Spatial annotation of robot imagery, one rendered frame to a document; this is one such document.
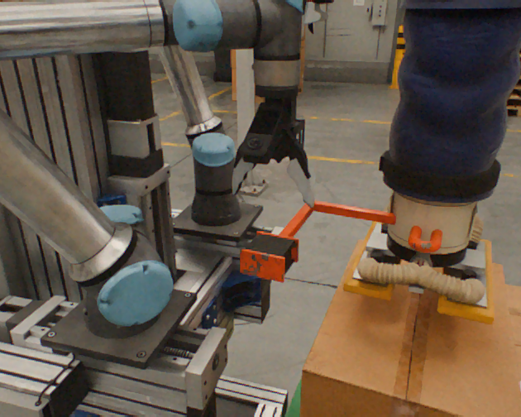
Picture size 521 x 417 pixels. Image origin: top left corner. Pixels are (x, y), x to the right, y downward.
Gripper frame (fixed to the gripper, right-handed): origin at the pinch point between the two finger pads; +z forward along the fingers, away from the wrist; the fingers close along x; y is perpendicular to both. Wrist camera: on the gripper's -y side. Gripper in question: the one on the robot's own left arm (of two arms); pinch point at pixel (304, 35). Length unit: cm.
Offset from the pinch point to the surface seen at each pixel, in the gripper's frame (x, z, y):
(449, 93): -50, 6, 37
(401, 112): -45, 10, 29
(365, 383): -69, 58, 29
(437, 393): -68, 58, 43
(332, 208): -44, 33, 17
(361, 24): 894, 39, -75
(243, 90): 240, 61, -102
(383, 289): -56, 45, 31
